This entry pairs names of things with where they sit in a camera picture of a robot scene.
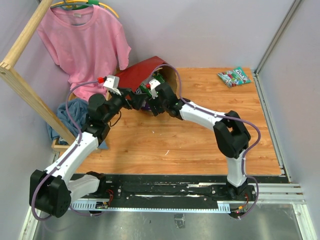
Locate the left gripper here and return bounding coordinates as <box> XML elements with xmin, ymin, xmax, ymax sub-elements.
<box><xmin>102</xmin><ymin>87</ymin><xmax>147</xmax><ymax>123</ymax></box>

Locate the red paper bag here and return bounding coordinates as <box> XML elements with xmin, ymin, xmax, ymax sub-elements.
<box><xmin>115</xmin><ymin>56</ymin><xmax>177</xmax><ymax>104</ymax></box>

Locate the teal candy packet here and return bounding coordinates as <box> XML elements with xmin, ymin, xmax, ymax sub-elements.
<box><xmin>217</xmin><ymin>67</ymin><xmax>252</xmax><ymax>88</ymax></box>

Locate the green candy packet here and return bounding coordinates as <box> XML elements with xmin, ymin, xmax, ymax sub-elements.
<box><xmin>136</xmin><ymin>71</ymin><xmax>165</xmax><ymax>99</ymax></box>

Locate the purple candy packet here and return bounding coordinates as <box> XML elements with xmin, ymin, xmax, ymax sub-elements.
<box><xmin>135</xmin><ymin>88</ymin><xmax>151</xmax><ymax>112</ymax></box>

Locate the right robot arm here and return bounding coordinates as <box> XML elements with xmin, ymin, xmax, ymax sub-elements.
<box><xmin>147</xmin><ymin>79</ymin><xmax>251</xmax><ymax>200</ymax></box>

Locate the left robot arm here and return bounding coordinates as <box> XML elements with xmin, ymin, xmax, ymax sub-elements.
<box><xmin>29</xmin><ymin>88</ymin><xmax>148</xmax><ymax>221</ymax></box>

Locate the blue cloth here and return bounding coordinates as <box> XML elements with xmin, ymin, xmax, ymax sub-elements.
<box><xmin>56</xmin><ymin>93</ymin><xmax>110</xmax><ymax>149</ymax></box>

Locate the pink t-shirt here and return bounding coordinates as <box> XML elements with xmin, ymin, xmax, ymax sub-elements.
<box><xmin>37</xmin><ymin>5</ymin><xmax>131</xmax><ymax>101</ymax></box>

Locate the yellow green hanger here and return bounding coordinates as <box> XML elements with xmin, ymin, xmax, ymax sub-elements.
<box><xmin>50</xmin><ymin>0</ymin><xmax>119</xmax><ymax>18</ymax></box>

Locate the wooden clothes rack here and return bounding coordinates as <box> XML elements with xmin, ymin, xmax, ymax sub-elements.
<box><xmin>0</xmin><ymin>0</ymin><xmax>70</xmax><ymax>156</ymax></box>

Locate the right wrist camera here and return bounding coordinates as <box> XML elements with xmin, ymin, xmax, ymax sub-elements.
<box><xmin>149</xmin><ymin>78</ymin><xmax>161</xmax><ymax>99</ymax></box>

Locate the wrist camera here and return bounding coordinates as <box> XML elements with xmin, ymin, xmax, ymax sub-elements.
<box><xmin>149</xmin><ymin>78</ymin><xmax>161</xmax><ymax>99</ymax></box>
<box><xmin>103</xmin><ymin>75</ymin><xmax>122</xmax><ymax>96</ymax></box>

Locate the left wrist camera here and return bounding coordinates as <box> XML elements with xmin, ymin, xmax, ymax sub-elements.
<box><xmin>103</xmin><ymin>75</ymin><xmax>122</xmax><ymax>96</ymax></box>

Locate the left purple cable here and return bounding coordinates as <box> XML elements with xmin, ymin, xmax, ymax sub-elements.
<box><xmin>29</xmin><ymin>76</ymin><xmax>107</xmax><ymax>221</ymax></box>

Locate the purple cable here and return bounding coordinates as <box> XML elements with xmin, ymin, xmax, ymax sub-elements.
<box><xmin>29</xmin><ymin>76</ymin><xmax>107</xmax><ymax>221</ymax></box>
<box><xmin>149</xmin><ymin>63</ymin><xmax>262</xmax><ymax>221</ymax></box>

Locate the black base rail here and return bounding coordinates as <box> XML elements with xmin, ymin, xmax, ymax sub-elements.
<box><xmin>33</xmin><ymin>173</ymin><xmax>306</xmax><ymax>214</ymax></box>

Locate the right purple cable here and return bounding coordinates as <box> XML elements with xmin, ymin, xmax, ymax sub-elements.
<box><xmin>149</xmin><ymin>63</ymin><xmax>262</xmax><ymax>221</ymax></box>

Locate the aluminium frame post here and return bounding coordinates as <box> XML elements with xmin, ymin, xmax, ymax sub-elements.
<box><xmin>253</xmin><ymin>0</ymin><xmax>304</xmax><ymax>76</ymax></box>

